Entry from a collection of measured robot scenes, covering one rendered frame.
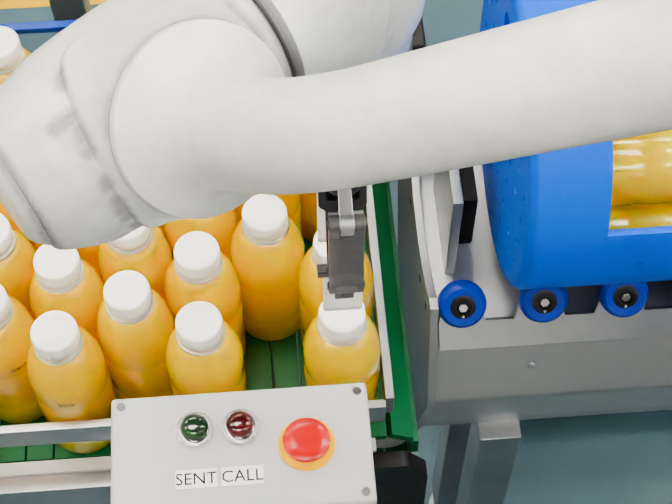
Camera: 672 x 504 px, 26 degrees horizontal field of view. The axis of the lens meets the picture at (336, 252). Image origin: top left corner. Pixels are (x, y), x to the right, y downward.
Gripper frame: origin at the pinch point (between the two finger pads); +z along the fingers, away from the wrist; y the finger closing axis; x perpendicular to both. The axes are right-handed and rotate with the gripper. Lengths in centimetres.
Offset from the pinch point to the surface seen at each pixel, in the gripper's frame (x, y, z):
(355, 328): -1.2, -1.7, 9.5
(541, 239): -16.6, 2.7, 4.6
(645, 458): -51, 29, 117
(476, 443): -16, 8, 58
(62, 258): 22.8, 6.7, 9.3
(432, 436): -18, 36, 117
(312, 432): 3.0, -12.1, 6.3
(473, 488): -17, 7, 69
